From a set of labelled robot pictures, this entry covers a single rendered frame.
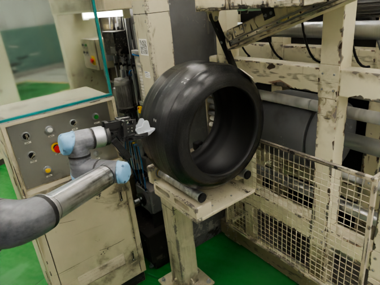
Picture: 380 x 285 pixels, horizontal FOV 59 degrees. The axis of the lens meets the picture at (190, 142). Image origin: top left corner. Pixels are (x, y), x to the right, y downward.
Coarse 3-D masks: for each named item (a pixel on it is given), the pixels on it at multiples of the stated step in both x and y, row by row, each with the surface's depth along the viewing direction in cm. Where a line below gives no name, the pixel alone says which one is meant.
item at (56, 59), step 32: (0, 0) 137; (32, 0) 144; (64, 0) 151; (0, 32) 140; (32, 32) 147; (64, 32) 155; (96, 32) 163; (0, 64) 143; (32, 64) 150; (64, 64) 158; (96, 64) 168; (0, 96) 146; (32, 96) 154; (64, 96) 162; (96, 96) 172
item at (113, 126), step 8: (104, 120) 120; (112, 120) 120; (120, 120) 121; (128, 120) 121; (104, 128) 118; (112, 128) 119; (120, 128) 122; (128, 128) 123; (112, 136) 121; (120, 136) 123; (128, 136) 123
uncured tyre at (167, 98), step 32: (192, 64) 139; (224, 64) 137; (160, 96) 133; (192, 96) 126; (224, 96) 170; (256, 96) 147; (160, 128) 129; (224, 128) 176; (256, 128) 152; (160, 160) 137; (192, 160) 133; (224, 160) 168
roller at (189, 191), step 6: (162, 174) 166; (168, 180) 162; (174, 180) 158; (174, 186) 159; (180, 186) 154; (186, 186) 152; (186, 192) 151; (192, 192) 147; (198, 192) 145; (198, 198) 144; (204, 198) 145
